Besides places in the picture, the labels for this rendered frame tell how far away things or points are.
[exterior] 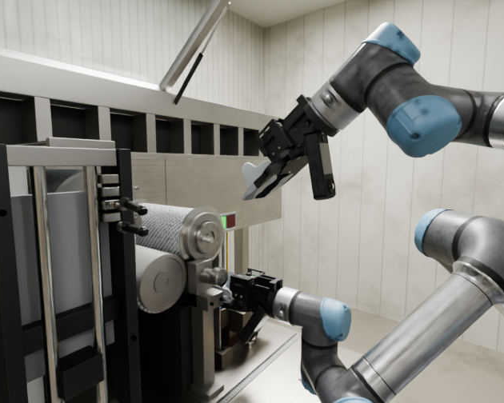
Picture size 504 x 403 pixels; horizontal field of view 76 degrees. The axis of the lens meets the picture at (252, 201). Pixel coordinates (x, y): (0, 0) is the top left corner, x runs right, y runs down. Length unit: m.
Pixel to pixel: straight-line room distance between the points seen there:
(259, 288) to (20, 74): 0.72
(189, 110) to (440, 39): 2.40
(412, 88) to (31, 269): 0.51
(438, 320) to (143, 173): 0.84
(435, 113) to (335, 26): 3.16
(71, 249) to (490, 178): 2.83
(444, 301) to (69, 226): 0.59
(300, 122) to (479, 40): 2.64
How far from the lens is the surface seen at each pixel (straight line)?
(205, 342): 0.79
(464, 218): 0.76
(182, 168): 1.14
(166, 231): 0.77
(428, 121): 0.44
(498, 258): 0.68
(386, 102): 0.47
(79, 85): 0.98
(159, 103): 1.11
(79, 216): 0.48
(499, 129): 0.53
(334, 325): 0.67
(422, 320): 0.64
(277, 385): 0.88
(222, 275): 0.71
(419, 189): 3.06
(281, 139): 0.56
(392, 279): 3.26
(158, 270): 0.70
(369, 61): 0.51
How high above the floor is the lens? 1.42
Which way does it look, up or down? 7 degrees down
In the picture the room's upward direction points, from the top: straight up
